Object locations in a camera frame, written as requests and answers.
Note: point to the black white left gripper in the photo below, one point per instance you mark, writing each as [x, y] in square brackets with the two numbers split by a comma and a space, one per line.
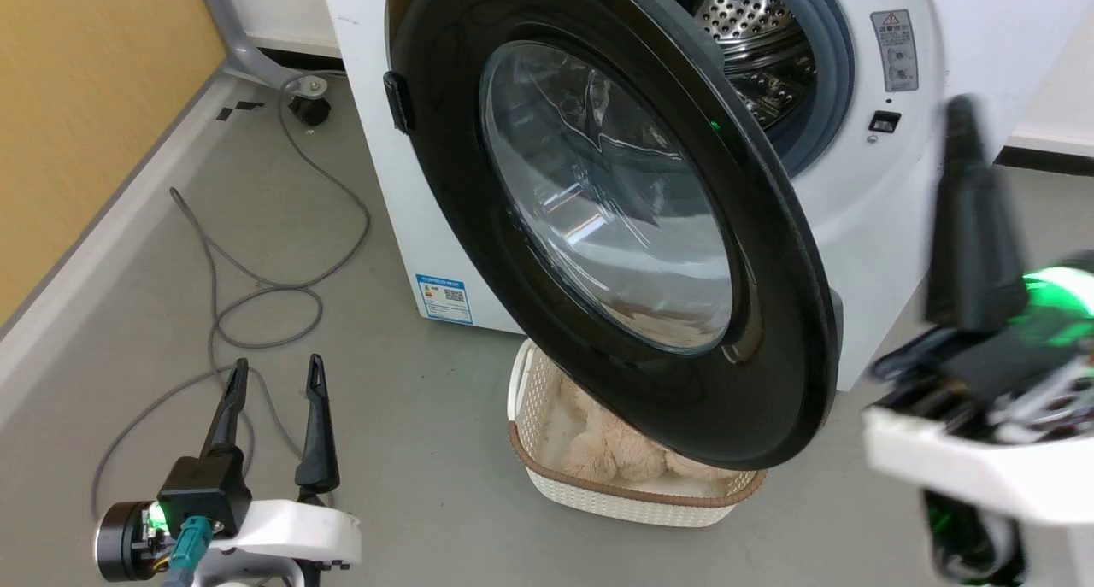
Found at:
[205, 493]

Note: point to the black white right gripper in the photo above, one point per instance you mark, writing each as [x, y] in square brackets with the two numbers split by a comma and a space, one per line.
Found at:
[983, 467]

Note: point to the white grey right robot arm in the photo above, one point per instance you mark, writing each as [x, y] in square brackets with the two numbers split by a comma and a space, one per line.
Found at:
[974, 540]

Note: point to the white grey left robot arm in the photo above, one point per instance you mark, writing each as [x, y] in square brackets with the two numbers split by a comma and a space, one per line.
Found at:
[252, 578]

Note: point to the grey rubber door gasket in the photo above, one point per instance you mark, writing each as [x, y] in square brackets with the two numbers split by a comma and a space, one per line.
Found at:
[833, 74]

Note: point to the white washing machine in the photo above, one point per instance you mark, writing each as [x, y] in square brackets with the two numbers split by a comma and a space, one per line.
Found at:
[393, 202]

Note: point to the black round washing machine door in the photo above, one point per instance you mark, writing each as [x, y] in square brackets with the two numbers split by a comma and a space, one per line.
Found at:
[444, 185]

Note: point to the grey warning sticker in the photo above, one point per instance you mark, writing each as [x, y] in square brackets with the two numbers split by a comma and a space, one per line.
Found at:
[895, 49]

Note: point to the blue energy label sticker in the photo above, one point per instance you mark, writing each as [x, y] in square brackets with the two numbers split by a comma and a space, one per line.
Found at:
[443, 298]

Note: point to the perforated steel drum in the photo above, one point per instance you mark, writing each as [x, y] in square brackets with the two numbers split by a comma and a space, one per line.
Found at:
[752, 14]

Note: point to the black caster wheel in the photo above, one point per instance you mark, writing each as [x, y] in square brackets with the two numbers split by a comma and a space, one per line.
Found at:
[309, 110]

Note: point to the white woven laundry basket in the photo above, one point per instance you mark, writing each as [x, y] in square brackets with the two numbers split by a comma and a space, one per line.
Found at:
[598, 503]

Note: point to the beige plush toy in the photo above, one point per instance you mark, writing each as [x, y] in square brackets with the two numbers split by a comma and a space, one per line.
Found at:
[615, 452]

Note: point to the grey metal stand leg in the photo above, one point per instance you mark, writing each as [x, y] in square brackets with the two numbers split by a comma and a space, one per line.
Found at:
[231, 40]

